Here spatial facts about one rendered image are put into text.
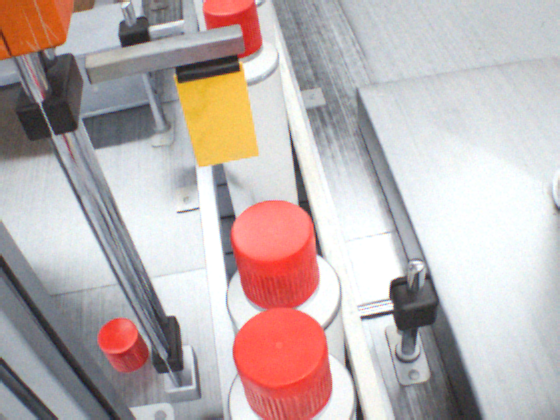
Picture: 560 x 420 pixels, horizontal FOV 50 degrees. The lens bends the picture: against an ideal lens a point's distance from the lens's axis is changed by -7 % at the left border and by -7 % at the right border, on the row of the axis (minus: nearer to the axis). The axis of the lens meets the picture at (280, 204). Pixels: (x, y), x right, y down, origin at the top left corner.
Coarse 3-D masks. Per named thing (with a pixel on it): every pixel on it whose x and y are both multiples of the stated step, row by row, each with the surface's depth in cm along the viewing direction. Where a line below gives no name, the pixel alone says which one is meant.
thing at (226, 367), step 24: (192, 0) 63; (192, 24) 59; (216, 192) 45; (216, 216) 43; (216, 240) 41; (216, 264) 40; (216, 288) 39; (216, 312) 37; (216, 336) 36; (216, 360) 35
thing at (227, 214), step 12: (216, 168) 58; (300, 168) 56; (216, 180) 57; (300, 180) 55; (228, 192) 55; (300, 192) 54; (228, 204) 54; (300, 204) 54; (228, 216) 54; (228, 228) 53; (228, 240) 52; (228, 252) 51; (228, 264) 50; (228, 276) 49; (348, 360) 43; (360, 408) 41
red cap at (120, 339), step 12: (108, 324) 49; (120, 324) 49; (132, 324) 49; (108, 336) 49; (120, 336) 49; (132, 336) 48; (108, 348) 48; (120, 348) 48; (132, 348) 48; (144, 348) 50; (120, 360) 49; (132, 360) 49; (144, 360) 50
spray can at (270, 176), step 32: (224, 0) 38; (256, 32) 39; (256, 64) 39; (256, 96) 40; (256, 128) 42; (288, 128) 45; (256, 160) 44; (288, 160) 46; (256, 192) 47; (288, 192) 48
